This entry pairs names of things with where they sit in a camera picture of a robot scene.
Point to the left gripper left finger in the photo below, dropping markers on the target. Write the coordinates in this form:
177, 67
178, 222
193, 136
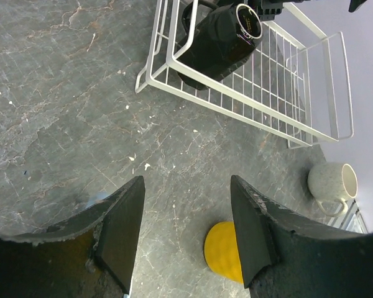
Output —
92, 252

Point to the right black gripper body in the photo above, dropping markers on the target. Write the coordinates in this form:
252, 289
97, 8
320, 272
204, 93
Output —
266, 9

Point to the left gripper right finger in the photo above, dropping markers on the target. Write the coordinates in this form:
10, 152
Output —
281, 249

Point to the yellow mug black handle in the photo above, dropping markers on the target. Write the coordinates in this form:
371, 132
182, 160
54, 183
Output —
221, 252

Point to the black cup white interior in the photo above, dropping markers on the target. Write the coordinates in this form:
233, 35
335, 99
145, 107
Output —
224, 40

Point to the white wire dish rack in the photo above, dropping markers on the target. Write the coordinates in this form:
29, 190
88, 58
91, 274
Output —
295, 85

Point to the white speckled mug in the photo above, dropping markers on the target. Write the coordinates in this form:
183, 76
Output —
333, 182

